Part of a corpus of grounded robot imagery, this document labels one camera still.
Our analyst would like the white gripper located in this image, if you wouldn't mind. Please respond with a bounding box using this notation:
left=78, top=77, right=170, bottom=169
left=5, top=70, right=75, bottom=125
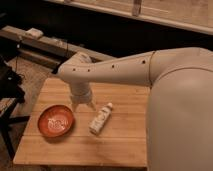
left=69, top=83, right=96, bottom=112

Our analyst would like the small white bottle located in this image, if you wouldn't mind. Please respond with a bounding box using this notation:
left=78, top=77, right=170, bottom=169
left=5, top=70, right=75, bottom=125
left=89, top=103, right=113, bottom=135

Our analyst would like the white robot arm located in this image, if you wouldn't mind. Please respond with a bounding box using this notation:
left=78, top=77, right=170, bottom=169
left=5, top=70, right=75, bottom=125
left=58, top=47, right=213, bottom=171

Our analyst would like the orange ceramic bowl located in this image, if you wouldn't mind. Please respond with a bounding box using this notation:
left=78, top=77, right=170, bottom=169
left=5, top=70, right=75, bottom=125
left=37, top=105, right=75, bottom=138

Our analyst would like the black stand at left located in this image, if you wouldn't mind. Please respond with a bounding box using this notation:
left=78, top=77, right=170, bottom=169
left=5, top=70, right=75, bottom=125
left=0, top=56, right=29, bottom=159

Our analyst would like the white box on beam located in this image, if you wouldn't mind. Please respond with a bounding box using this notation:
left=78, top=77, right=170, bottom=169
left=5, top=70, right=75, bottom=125
left=25, top=28, right=43, bottom=38

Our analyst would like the long wooden beam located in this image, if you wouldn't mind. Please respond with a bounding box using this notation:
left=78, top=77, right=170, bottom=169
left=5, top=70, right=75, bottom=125
left=0, top=25, right=113, bottom=61

